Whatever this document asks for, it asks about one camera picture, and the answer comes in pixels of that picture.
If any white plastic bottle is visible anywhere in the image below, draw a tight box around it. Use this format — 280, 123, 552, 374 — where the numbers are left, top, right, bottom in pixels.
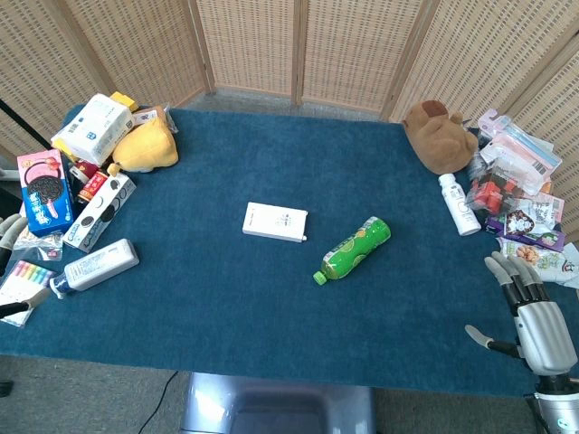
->
437, 173, 482, 237

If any coloured marker pack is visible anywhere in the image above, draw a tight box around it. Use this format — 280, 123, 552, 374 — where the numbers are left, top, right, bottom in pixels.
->
0, 259, 57, 327

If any white pink pouch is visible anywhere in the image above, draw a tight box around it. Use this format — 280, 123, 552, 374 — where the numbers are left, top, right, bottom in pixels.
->
479, 135, 551, 195

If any pink toothbrush pack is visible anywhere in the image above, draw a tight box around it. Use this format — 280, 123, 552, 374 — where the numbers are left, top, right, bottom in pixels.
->
477, 108, 563, 196

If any white cookie box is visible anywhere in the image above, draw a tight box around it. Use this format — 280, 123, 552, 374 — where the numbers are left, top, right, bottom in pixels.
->
62, 172, 138, 253

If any clear snack bag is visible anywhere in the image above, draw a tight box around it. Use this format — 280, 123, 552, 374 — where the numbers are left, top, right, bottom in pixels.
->
12, 230, 64, 262

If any white pink snack bag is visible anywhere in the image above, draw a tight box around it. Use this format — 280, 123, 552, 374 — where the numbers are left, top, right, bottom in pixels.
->
515, 191, 566, 234

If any black cable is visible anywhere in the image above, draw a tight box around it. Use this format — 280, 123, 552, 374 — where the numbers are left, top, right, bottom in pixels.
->
133, 370, 179, 434

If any white tissue pack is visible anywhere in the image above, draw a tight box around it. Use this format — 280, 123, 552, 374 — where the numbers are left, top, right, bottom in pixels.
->
51, 93, 135, 166

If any green white nut bag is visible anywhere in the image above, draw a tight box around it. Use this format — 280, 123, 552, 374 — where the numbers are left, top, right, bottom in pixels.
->
496, 236, 579, 288

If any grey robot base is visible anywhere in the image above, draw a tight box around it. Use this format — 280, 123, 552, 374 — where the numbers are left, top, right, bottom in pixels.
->
179, 372, 377, 434

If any yellow small box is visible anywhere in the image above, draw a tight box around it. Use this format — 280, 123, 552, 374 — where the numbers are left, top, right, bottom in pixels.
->
109, 91, 139, 113

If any red black cube pack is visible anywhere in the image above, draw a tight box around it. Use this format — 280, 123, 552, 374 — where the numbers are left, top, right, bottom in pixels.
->
465, 167, 526, 218

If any brown paper packet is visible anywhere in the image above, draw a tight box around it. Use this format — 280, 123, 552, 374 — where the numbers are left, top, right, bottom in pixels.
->
131, 105, 178, 135

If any blue pink cookie box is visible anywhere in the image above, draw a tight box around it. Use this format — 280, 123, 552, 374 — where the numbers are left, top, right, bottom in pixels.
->
16, 148, 75, 238

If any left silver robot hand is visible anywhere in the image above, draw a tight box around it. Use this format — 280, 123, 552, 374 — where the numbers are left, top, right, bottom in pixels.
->
0, 213, 52, 319

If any green plastic bottle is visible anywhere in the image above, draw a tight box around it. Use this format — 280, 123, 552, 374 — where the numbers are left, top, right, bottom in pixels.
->
312, 216, 392, 286

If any white tube blue cap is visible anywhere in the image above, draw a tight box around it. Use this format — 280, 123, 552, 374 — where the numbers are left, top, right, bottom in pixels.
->
49, 239, 140, 300

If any yellow plush toy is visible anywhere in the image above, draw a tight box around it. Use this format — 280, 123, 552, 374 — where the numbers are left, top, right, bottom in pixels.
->
107, 118, 179, 177

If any woven bamboo folding screen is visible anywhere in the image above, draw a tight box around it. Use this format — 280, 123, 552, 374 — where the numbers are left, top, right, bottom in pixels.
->
0, 0, 579, 236

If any blue table cloth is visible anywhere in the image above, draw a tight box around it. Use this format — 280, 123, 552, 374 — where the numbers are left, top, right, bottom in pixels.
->
0, 106, 579, 399

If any white flat box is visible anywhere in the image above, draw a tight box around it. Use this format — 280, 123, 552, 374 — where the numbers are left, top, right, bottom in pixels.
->
242, 202, 310, 244

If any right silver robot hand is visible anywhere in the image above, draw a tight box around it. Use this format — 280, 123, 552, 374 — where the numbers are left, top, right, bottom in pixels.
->
464, 251, 567, 377

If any red small can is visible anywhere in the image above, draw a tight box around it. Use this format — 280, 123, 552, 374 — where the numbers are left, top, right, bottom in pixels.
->
69, 159, 109, 205

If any purple snack packet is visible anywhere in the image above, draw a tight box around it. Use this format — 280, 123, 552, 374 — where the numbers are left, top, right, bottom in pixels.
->
485, 210, 567, 252

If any brown plush toy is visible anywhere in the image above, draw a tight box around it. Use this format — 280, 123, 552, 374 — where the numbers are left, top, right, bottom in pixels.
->
402, 99, 479, 175

